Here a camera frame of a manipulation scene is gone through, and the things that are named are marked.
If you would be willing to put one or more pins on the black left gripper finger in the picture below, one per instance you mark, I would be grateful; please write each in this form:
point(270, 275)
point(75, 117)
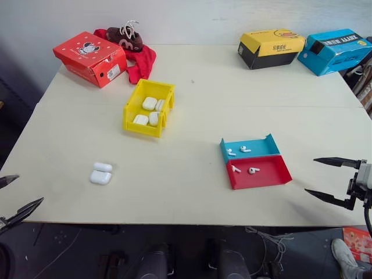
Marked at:
point(20, 213)
point(6, 180)

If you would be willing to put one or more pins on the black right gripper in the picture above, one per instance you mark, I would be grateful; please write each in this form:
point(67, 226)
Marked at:
point(355, 187)

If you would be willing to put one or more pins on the blue shoe box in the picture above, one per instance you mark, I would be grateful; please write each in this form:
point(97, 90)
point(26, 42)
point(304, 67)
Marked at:
point(334, 53)

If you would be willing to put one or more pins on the yellow plastic bin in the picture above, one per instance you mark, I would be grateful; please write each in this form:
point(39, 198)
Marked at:
point(136, 128)

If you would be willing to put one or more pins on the red shoe box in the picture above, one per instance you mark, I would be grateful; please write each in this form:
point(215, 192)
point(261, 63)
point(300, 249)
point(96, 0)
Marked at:
point(84, 56)

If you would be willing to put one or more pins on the yellow duck print shoe box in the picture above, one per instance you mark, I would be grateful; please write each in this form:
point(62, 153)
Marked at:
point(273, 48)

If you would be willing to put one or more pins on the red printed carton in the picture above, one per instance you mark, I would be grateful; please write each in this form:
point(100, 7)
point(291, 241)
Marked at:
point(356, 242)

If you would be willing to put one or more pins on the red plastic tray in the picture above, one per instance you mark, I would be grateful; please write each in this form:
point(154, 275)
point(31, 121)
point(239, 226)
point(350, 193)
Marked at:
point(270, 171)

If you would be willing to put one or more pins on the white sneaker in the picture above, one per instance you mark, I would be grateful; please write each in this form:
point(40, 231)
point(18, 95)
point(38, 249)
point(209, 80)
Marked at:
point(346, 255)

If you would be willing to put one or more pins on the blue plastic tray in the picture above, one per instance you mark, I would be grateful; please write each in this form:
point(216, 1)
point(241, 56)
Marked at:
point(261, 146)

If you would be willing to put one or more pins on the white earbud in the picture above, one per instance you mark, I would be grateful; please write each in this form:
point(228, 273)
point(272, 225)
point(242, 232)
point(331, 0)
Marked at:
point(244, 149)
point(230, 151)
point(236, 169)
point(251, 170)

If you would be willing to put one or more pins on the dark rounded shape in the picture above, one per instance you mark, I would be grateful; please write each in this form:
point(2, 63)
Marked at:
point(154, 263)
point(232, 261)

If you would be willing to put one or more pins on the red cloth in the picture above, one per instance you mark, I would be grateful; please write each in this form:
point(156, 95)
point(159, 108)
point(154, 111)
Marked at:
point(143, 62)

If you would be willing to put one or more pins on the brown shoe with white laces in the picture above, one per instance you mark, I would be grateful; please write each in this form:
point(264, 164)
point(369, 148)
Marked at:
point(128, 40)

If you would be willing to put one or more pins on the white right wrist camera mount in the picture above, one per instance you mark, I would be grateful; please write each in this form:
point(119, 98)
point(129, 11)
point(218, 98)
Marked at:
point(365, 177)

